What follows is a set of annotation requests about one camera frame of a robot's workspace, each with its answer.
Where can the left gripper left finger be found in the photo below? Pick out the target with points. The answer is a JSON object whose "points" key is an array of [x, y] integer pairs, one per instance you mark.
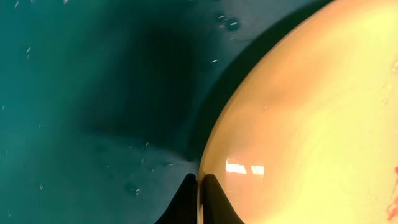
{"points": [[183, 207]]}

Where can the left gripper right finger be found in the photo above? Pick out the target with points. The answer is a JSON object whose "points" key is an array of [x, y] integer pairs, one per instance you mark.
{"points": [[216, 207]]}

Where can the teal plastic tray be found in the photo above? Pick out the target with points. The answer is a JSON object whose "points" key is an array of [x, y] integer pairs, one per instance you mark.
{"points": [[107, 105]]}

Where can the yellow-green plate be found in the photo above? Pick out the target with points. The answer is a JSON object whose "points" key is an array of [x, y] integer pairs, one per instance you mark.
{"points": [[310, 135]]}

